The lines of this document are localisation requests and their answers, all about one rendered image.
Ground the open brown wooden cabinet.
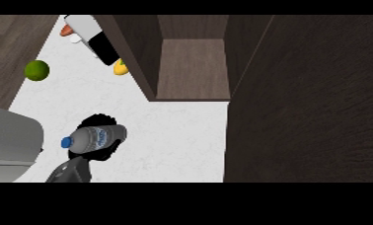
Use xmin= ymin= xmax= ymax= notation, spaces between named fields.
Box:
xmin=92 ymin=14 xmax=276 ymax=103

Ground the orange vegetable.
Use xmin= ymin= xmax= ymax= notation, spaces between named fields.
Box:
xmin=58 ymin=24 xmax=73 ymax=38

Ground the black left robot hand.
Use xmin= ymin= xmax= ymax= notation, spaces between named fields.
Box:
xmin=70 ymin=112 xmax=129 ymax=163

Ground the dark wooden panel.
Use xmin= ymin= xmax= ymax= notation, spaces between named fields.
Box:
xmin=0 ymin=14 xmax=60 ymax=111

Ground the yellow fruit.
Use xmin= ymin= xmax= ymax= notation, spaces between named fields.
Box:
xmin=111 ymin=58 xmax=129 ymax=76

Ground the dark brown cabinet door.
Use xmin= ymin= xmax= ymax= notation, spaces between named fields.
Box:
xmin=220 ymin=14 xmax=373 ymax=184

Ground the clear water bottle blue cap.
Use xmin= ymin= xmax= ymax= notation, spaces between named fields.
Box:
xmin=60 ymin=124 xmax=128 ymax=154

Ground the green lime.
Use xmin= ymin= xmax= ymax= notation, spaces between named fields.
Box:
xmin=23 ymin=59 xmax=51 ymax=82

